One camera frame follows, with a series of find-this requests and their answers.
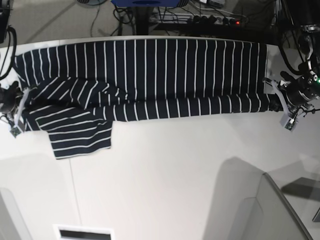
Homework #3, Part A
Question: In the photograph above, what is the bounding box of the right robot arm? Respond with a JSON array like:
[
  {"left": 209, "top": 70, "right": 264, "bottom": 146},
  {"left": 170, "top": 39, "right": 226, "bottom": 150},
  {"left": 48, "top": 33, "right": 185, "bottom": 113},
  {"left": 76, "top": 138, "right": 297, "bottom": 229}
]
[{"left": 0, "top": 0, "right": 31, "bottom": 138}]

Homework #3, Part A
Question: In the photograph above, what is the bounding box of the navy white striped t-shirt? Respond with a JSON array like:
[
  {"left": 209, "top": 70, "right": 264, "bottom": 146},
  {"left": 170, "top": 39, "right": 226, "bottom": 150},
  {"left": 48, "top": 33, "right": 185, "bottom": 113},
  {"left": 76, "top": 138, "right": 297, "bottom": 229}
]
[{"left": 14, "top": 38, "right": 270, "bottom": 160}]

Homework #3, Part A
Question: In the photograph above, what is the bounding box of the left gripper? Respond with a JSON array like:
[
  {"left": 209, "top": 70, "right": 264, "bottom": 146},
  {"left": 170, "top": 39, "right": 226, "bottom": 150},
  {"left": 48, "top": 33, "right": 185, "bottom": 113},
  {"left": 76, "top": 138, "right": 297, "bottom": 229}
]
[{"left": 263, "top": 71, "right": 320, "bottom": 132}]

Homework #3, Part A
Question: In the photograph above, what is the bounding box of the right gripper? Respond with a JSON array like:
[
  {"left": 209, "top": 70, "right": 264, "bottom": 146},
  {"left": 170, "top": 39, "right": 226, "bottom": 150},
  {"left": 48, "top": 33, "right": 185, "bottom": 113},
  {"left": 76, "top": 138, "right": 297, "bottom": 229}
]
[{"left": 0, "top": 81, "right": 38, "bottom": 138}]

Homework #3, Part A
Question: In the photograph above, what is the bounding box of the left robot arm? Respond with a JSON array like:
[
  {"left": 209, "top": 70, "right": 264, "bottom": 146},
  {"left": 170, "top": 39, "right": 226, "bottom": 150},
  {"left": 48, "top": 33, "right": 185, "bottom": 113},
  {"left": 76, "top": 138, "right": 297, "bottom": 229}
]
[{"left": 263, "top": 0, "right": 320, "bottom": 132}]

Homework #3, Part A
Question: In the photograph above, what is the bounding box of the white power strip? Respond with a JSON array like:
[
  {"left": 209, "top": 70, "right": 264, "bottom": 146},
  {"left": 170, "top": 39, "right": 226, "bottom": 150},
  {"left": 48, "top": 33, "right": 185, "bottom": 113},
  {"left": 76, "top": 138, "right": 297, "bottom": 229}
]
[{"left": 149, "top": 11, "right": 245, "bottom": 26}]

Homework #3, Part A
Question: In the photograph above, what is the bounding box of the black table leg column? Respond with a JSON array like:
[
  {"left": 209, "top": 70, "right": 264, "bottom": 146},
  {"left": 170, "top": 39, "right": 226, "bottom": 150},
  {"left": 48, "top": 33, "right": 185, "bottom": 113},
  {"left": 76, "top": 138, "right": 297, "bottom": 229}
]
[{"left": 133, "top": 6, "right": 153, "bottom": 36}]

